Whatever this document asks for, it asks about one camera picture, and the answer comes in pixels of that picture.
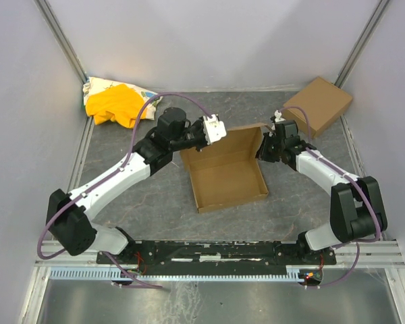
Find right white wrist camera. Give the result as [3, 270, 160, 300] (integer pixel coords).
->
[271, 110, 286, 124]

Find yellow cloth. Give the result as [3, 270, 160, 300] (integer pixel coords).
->
[85, 84, 144, 129]

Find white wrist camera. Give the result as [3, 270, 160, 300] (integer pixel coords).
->
[202, 114, 227, 145]
[271, 110, 286, 124]

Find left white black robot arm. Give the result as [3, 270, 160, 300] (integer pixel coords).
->
[46, 107, 226, 256]

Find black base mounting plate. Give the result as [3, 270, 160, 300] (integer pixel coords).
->
[113, 240, 336, 277]

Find closed brown cardboard box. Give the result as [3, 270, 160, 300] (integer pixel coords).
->
[283, 77, 353, 139]

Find light blue cable duct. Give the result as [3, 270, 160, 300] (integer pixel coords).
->
[49, 265, 328, 283]

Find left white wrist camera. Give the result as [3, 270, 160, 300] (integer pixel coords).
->
[202, 114, 227, 145]

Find right aluminium corner post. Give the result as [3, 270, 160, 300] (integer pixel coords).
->
[333, 0, 392, 88]

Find aluminium corner post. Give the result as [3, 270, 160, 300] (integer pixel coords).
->
[34, 0, 88, 84]
[333, 0, 392, 88]

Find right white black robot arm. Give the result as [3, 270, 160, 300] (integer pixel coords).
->
[256, 119, 387, 254]

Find left aluminium corner post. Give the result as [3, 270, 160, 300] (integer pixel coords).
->
[34, 0, 88, 84]

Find aluminium frame rail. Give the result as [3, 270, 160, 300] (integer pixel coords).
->
[34, 241, 405, 269]

